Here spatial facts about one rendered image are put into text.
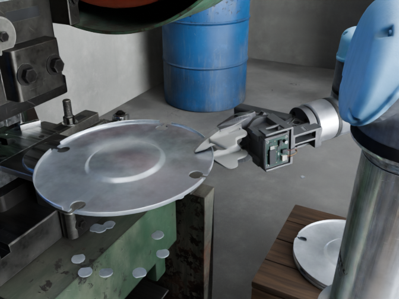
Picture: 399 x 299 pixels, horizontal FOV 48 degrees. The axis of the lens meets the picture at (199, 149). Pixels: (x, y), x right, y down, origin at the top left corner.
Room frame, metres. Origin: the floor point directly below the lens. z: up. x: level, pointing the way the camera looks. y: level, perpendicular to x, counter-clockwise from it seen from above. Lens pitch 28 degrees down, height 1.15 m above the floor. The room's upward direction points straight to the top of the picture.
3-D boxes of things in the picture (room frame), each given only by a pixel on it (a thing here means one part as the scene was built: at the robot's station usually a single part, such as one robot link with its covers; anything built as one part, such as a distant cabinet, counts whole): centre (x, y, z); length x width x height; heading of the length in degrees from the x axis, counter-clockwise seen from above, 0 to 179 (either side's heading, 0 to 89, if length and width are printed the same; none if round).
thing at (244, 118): (0.69, -0.07, 0.83); 0.09 x 0.02 x 0.05; 115
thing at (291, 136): (0.69, -0.14, 0.81); 0.12 x 0.09 x 0.08; 115
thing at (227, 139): (0.65, -0.04, 0.82); 0.09 x 0.06 x 0.03; 115
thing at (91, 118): (0.89, 0.28, 0.76); 0.17 x 0.06 x 0.10; 153
